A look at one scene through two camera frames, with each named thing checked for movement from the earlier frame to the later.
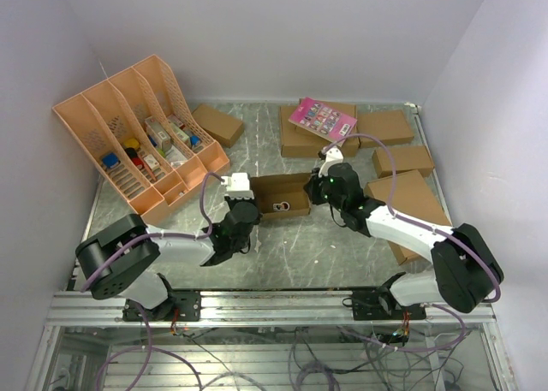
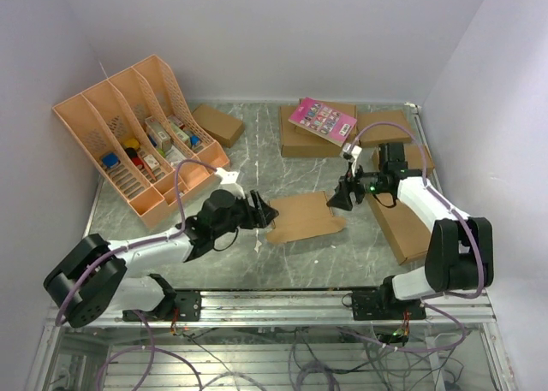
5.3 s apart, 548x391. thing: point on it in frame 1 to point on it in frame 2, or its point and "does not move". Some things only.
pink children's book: [325, 122] does not move
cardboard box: [270, 190] to [301, 216]
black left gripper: [232, 202] does not move
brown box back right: [390, 126] does not move
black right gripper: [311, 187] to [347, 184]
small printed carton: [157, 133] does not move
